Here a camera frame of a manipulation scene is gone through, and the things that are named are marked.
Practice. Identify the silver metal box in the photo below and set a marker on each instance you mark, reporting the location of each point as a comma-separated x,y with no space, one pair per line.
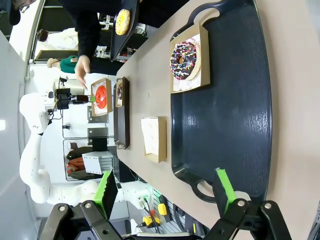
95,163

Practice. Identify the chocolate donut with sprinkles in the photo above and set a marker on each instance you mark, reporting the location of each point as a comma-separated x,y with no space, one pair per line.
189,68

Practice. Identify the yellow glazed donut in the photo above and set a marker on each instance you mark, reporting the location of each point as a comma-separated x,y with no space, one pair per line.
120,30

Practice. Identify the person in green top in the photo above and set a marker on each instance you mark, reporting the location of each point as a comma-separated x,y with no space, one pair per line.
68,65

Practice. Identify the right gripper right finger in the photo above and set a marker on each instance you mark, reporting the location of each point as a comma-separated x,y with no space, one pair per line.
245,222

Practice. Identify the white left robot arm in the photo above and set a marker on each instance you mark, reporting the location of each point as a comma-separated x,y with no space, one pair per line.
35,155

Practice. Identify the black serving tray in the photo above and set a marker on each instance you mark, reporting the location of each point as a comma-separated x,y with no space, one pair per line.
117,46

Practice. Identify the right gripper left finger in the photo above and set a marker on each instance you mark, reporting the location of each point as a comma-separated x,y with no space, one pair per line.
82,222

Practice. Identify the person in black coat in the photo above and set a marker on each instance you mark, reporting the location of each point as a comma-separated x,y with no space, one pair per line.
155,12

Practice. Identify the chocolate donut with nuts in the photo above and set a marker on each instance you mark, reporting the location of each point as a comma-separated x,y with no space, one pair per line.
118,95

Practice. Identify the dark grey plastic serving tray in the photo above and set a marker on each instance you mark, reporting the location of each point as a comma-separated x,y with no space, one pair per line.
225,125

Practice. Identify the person in white top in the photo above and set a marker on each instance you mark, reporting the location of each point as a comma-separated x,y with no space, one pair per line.
62,40

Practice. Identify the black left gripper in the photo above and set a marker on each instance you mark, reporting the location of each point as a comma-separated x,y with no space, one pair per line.
63,100

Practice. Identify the kraft cardboard donut box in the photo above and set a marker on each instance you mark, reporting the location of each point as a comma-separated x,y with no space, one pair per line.
124,100
204,57
110,100
162,140

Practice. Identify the brown plastic serving tray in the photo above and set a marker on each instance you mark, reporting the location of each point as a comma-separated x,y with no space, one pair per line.
122,125

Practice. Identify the red glazed donut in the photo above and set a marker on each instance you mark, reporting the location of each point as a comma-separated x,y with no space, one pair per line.
103,105

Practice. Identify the person's right forearm black sleeve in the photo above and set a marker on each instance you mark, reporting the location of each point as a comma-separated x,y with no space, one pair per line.
86,37

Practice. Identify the person's right hand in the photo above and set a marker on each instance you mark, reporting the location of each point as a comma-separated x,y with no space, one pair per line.
82,67

